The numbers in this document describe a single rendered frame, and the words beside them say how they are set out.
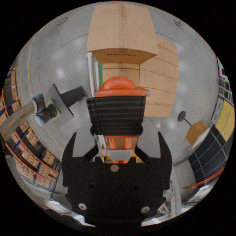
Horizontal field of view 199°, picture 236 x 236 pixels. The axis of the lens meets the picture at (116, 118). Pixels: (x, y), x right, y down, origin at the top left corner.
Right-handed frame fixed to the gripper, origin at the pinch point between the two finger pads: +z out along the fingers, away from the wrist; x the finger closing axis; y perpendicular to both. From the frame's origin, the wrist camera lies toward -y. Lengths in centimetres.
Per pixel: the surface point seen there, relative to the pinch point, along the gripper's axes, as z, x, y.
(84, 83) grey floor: 122, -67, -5
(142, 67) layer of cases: 67, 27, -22
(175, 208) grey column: -92, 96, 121
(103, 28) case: 27, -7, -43
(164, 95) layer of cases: 67, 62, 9
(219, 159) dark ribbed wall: -280, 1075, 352
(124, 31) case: 27.2, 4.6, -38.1
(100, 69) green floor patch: 121, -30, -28
